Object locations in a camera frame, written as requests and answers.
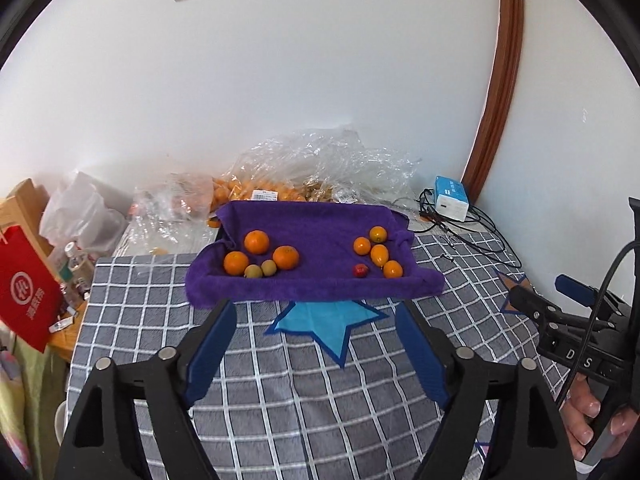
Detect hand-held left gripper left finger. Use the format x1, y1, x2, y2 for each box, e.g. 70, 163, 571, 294
52, 299, 238, 480

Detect large blue star patch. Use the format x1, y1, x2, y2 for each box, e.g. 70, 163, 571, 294
264, 300, 390, 370

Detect purple towel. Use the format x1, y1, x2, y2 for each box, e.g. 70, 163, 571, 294
185, 201, 446, 310

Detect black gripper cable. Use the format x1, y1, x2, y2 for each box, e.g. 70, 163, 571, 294
555, 240, 640, 411

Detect large orange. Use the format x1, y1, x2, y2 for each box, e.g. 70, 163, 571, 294
244, 229, 271, 255
223, 251, 250, 276
272, 245, 300, 270

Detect black cables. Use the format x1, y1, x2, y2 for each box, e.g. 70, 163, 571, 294
412, 187, 523, 271

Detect light green cloth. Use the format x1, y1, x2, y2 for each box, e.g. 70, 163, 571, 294
0, 325, 66, 480

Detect brown wooden door frame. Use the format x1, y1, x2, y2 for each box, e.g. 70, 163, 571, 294
460, 0, 526, 206

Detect clear plastic bottle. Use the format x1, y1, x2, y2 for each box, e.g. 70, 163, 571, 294
62, 241, 88, 281

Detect grey checked tablecloth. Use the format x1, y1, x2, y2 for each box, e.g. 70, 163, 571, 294
65, 230, 576, 480

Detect person's right hand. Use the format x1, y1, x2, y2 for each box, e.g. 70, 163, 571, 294
562, 372, 640, 460

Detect red paper bag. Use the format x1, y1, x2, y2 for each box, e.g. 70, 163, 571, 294
0, 225, 66, 353

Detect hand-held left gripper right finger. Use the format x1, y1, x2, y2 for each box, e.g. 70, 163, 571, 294
395, 300, 581, 480

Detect pile of oranges in bag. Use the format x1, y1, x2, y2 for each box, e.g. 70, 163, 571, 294
207, 175, 313, 228

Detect large crinkled clear plastic bag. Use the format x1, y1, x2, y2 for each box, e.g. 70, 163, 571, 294
227, 127, 418, 206

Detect blue and white box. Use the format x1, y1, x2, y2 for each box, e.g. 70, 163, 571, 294
433, 176, 471, 221

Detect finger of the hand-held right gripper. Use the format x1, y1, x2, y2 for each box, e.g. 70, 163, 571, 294
556, 274, 626, 311
509, 287, 563, 326

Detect white plastic bag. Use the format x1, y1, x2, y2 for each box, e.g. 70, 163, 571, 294
39, 171, 128, 256

